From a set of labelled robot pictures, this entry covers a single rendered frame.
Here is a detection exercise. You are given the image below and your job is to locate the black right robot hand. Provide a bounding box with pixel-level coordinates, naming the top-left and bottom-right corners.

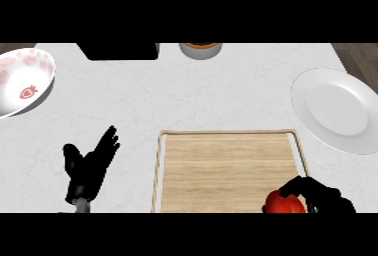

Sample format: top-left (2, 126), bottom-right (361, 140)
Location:
top-left (278, 175), bottom-right (358, 214)

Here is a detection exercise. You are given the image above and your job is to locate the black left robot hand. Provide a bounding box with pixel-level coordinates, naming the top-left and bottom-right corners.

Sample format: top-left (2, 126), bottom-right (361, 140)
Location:
top-left (62, 125), bottom-right (123, 205)

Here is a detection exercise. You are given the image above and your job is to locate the red tomato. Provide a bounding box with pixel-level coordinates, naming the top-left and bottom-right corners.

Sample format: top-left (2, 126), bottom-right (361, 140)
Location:
top-left (263, 189), bottom-right (307, 214)

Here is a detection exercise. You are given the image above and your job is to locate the wooden tray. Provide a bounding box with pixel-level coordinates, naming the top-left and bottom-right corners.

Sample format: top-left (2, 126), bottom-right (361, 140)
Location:
top-left (151, 129), bottom-right (312, 214)

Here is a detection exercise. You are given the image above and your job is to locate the white plate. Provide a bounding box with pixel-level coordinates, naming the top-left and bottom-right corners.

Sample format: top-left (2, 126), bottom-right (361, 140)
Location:
top-left (290, 67), bottom-right (378, 156)

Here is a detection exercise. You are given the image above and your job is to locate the white bowl with red print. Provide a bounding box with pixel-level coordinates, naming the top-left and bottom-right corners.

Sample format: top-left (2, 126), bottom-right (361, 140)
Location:
top-left (0, 47), bottom-right (58, 120)

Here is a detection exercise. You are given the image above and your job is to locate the black appliance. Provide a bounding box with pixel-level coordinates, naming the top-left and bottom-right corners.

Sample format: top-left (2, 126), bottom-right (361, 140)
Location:
top-left (76, 43), bottom-right (161, 62)

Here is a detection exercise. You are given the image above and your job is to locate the grey cup with orange rim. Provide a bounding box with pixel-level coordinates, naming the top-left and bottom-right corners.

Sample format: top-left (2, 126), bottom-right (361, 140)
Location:
top-left (178, 43), bottom-right (225, 61)

